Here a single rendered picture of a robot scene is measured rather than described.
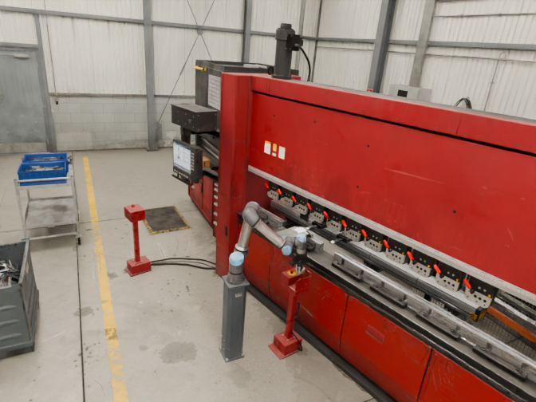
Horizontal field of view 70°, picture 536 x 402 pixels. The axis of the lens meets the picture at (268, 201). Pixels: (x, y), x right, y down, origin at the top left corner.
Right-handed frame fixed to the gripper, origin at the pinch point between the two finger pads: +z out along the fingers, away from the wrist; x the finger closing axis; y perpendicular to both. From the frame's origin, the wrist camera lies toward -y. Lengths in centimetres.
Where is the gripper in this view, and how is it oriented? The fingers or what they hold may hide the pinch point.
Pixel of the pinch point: (297, 273)
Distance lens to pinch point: 325.5
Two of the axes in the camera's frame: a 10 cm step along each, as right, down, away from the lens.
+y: 8.3, -2.4, 5.1
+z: 0.0, 9.1, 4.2
